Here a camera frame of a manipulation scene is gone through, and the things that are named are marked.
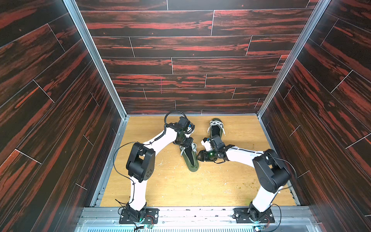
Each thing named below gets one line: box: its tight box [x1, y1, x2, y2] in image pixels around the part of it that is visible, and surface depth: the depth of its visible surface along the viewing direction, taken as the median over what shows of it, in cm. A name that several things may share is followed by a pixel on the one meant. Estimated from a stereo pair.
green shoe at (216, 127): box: [207, 117, 226, 141], surface depth 104 cm
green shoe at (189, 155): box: [179, 143, 200, 173], surface depth 91 cm
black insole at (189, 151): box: [184, 145, 194, 166], surface depth 92 cm
